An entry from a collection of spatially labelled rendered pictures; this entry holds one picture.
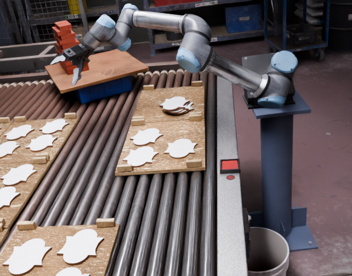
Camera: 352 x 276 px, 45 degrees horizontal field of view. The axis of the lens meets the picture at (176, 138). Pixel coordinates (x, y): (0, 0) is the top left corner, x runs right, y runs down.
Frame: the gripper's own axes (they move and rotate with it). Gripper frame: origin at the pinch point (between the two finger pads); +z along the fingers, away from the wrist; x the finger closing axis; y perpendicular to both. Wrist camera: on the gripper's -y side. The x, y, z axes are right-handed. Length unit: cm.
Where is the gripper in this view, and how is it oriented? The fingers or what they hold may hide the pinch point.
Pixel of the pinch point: (60, 75)
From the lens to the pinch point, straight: 206.3
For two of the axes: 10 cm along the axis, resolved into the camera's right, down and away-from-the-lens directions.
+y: 2.1, -1.0, 9.7
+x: -7.1, -7.0, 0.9
